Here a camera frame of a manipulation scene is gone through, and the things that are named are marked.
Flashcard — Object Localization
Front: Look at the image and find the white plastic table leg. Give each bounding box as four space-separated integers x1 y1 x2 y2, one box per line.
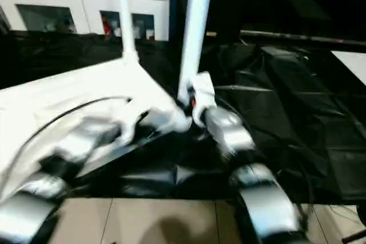
116 0 140 65
177 0 216 108

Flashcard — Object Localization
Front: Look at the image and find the white plastic table top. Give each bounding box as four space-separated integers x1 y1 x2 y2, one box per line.
0 55 192 199

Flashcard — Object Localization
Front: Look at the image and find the long metal rod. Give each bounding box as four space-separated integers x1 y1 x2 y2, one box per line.
240 30 366 46

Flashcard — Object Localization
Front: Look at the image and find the white sheet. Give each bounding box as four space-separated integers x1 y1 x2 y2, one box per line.
331 50 366 84

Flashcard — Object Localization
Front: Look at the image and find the blue upright panel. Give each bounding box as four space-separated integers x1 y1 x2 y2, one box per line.
168 0 190 42

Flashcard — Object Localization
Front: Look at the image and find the black mat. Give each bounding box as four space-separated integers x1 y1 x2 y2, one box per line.
0 31 366 207

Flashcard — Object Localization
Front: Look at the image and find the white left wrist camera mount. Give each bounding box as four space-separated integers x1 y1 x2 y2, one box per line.
114 109 153 145

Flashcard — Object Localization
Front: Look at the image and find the dark metal stand leg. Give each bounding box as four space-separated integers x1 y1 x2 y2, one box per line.
343 228 366 242

